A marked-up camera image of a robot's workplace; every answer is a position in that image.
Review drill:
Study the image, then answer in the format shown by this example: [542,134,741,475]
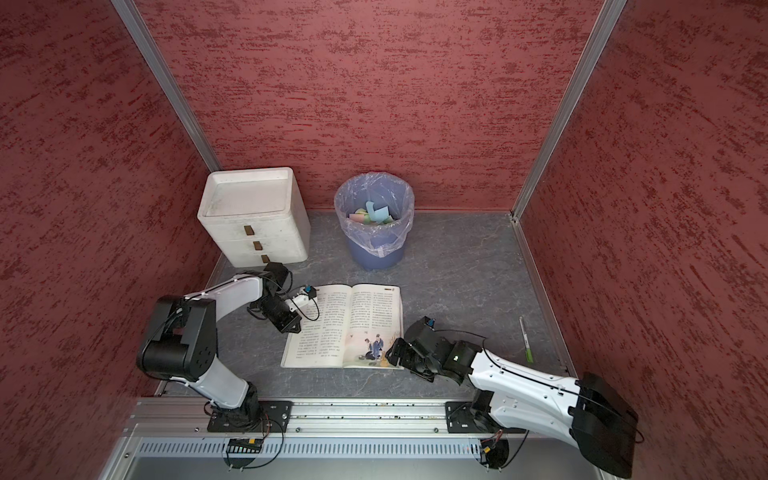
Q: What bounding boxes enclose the children's book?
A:
[281,284,403,369]

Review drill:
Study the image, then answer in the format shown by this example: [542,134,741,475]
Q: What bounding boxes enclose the clear plastic bin liner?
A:
[334,172,416,257]

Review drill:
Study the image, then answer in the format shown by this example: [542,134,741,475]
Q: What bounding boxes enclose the green white pen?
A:
[519,316,535,365]

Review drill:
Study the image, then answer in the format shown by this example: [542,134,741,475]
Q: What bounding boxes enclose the aluminium front rail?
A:
[123,397,489,440]

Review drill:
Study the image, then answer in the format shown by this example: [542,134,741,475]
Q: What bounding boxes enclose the discarded sticky notes in bin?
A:
[348,201,395,225]

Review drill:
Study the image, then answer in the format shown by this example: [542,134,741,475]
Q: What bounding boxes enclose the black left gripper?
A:
[253,293,302,334]

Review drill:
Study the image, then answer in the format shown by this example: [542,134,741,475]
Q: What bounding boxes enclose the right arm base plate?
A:
[445,401,525,435]

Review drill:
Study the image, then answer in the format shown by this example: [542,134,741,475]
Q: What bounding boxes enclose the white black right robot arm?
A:
[385,317,644,479]

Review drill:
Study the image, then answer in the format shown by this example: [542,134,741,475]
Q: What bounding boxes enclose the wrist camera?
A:
[285,286,317,312]
[421,316,435,330]

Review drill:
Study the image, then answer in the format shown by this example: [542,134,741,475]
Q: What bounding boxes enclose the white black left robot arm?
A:
[136,262,317,431]

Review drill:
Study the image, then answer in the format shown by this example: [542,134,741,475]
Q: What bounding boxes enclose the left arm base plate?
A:
[207,400,294,434]

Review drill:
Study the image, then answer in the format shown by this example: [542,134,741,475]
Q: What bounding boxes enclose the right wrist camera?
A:
[421,316,435,330]

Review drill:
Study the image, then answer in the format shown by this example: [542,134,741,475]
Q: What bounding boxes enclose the blue trash bin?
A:
[334,172,416,271]

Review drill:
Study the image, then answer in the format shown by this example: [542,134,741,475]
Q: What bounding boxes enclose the white three-drawer cabinet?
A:
[197,167,311,268]

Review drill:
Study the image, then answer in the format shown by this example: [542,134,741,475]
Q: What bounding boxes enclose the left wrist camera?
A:
[285,286,317,312]

